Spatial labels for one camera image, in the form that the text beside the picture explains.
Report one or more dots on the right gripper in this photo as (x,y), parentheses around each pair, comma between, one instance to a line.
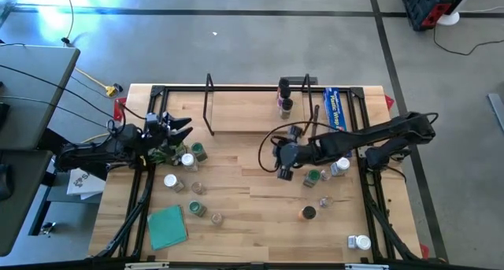
(292,154)

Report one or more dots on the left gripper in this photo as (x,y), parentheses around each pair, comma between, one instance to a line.
(155,134)

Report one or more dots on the green-lidded herb jar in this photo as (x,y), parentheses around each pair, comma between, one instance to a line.
(194,206)
(198,148)

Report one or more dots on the green-lidded oregano jar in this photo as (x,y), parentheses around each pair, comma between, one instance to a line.
(313,175)

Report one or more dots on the small glass saffron jar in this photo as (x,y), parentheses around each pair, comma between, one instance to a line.
(325,175)

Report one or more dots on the purple-label spice jar black lid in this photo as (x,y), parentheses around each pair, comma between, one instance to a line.
(287,104)

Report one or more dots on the white-lidded bagel seasoning jar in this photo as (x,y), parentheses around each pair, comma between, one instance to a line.
(342,163)

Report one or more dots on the small clear glass jar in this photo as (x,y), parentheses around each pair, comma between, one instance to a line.
(326,201)
(198,188)

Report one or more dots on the orange spice jar black lid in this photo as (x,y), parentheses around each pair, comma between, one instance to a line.
(309,212)

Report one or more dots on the black-lidded spice jar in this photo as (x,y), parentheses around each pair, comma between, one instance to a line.
(285,92)

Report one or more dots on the small glass jar yellow label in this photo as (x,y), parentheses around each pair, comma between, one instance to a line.
(216,219)

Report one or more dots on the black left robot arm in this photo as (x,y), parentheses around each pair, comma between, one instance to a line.
(90,156)

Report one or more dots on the potted succulent black pot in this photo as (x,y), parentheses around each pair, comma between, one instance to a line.
(163,156)

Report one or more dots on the dark slim stick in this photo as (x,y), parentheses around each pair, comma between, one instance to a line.
(315,120)

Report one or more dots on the red corner guard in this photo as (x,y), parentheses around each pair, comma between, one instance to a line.
(389,102)
(120,108)
(424,251)

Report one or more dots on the blue plastic wrap box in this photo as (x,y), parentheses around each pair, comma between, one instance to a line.
(334,108)

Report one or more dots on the green cloth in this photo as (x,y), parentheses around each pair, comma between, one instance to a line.
(167,227)

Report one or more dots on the white paper with logo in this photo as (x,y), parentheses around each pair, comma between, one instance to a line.
(84,185)

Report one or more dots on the grey desk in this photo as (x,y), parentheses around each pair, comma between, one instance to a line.
(35,89)
(19,207)

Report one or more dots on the metal clamp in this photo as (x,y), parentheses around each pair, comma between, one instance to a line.
(47,228)

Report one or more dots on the red black tool case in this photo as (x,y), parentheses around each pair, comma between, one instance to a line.
(423,4)

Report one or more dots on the white fan base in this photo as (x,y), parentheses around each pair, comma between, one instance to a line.
(449,19)

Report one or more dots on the grey metal bar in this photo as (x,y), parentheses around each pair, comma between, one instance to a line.
(497,112)

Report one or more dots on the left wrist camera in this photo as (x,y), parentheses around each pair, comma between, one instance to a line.
(152,119)

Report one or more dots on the black table frame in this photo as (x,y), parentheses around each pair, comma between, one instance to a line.
(185,88)

